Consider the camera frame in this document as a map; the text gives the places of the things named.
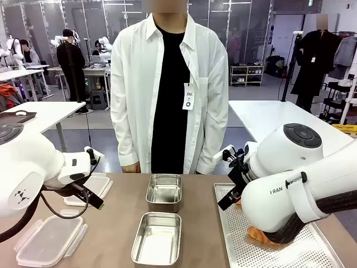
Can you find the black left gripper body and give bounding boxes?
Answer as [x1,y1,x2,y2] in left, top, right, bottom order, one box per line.
[41,178,90,198]

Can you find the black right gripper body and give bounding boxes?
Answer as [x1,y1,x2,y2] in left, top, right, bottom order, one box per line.
[223,149,253,194]

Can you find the clear plastic clip lid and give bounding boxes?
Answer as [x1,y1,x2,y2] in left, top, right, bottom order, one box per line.
[63,172,114,208]
[13,214,89,267]

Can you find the person's left forearm white sleeve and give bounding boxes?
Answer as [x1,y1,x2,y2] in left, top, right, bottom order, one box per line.
[196,106,230,175]

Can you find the person's right forearm white sleeve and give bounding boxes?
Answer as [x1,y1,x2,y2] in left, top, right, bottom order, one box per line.
[110,106,140,168]

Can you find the steel container with dark stain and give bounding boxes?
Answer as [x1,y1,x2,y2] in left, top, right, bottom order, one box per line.
[145,174,183,213]

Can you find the clean steel container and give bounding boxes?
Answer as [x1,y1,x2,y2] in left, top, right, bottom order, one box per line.
[131,211,182,266]

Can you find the person's right hand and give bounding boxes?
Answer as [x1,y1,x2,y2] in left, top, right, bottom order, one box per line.
[122,163,142,174]

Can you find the perforated metal baking tray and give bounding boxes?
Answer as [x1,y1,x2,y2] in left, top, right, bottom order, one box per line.
[214,183,345,268]

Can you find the white table with brown tray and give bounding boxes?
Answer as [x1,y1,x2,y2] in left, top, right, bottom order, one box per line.
[0,100,86,153]

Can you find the brown serving tray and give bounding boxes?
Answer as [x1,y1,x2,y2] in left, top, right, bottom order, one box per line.
[0,111,37,127]

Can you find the white clothing tag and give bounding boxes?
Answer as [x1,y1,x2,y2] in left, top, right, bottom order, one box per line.
[182,83,195,111]

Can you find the grey step stool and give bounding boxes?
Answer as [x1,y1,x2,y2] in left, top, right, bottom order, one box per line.
[89,89,108,110]

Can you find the wooden shoe rack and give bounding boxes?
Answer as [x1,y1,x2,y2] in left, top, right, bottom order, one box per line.
[230,64,264,87]

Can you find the orange cloth pile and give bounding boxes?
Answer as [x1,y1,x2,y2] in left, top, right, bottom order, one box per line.
[0,83,25,113]

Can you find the black bag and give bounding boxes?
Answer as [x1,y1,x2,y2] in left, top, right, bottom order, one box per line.
[266,55,286,76]

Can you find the black light stand pole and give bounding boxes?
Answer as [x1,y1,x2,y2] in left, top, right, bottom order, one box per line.
[281,31,304,103]

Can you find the yellow crate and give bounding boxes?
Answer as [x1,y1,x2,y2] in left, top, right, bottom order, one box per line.
[333,124,357,138]

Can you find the grey background work table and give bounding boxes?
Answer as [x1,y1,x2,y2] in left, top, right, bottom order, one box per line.
[47,65,112,108]

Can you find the white background work table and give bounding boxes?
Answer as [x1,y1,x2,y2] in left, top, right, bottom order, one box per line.
[0,69,55,102]

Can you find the person in white shirt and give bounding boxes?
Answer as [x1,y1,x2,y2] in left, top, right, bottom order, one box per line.
[110,0,230,175]

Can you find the person in black with cap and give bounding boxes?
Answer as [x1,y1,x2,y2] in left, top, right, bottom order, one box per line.
[56,28,89,114]

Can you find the figure in black coat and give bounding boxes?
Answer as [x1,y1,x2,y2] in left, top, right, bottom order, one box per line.
[290,13,340,113]

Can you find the seated person grey top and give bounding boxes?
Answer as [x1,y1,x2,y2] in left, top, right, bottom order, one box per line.
[19,39,47,99]

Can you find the grey hanging jacket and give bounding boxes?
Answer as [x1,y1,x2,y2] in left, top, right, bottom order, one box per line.
[333,36,357,68]

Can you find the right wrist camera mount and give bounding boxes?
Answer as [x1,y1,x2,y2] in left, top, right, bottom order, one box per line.
[212,145,235,165]

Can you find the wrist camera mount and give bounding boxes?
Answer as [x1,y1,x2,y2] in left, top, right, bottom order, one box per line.
[212,145,235,165]
[83,145,105,166]

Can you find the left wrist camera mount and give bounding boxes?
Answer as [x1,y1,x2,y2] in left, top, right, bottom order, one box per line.
[83,145,105,166]

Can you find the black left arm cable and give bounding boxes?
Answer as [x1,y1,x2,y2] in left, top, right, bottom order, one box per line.
[0,184,93,243]

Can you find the black right arm cable sleeve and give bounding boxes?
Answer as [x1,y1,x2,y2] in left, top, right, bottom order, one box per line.
[263,188,357,244]

